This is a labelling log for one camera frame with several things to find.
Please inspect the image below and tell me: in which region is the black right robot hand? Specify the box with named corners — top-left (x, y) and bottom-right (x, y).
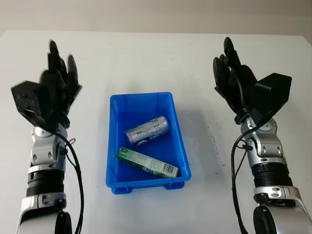
top-left (213, 37), bottom-right (259, 118)

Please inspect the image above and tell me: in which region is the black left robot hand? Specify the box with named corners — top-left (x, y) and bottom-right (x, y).
top-left (39, 40), bottom-right (83, 128)

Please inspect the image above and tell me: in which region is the green toothpaste box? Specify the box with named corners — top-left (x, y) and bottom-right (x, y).
top-left (116, 146), bottom-right (180, 179)

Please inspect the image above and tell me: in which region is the blue plastic tray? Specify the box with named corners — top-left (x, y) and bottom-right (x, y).
top-left (105, 91), bottom-right (193, 195)

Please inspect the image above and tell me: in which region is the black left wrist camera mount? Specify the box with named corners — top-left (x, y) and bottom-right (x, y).
top-left (10, 81), bottom-right (59, 134)

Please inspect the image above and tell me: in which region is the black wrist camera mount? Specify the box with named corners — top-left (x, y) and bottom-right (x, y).
top-left (10, 81), bottom-right (59, 134)
top-left (248, 72), bottom-right (293, 124)

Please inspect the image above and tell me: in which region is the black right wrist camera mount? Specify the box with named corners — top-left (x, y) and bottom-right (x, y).
top-left (248, 72), bottom-right (293, 124)

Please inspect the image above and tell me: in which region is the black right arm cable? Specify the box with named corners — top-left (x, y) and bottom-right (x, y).
top-left (230, 117), bottom-right (259, 234)

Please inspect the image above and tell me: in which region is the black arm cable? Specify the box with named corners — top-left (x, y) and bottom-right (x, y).
top-left (54, 131), bottom-right (85, 234)
top-left (230, 117), bottom-right (259, 234)

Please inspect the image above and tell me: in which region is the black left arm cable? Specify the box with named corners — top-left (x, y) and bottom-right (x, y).
top-left (54, 131), bottom-right (85, 234)

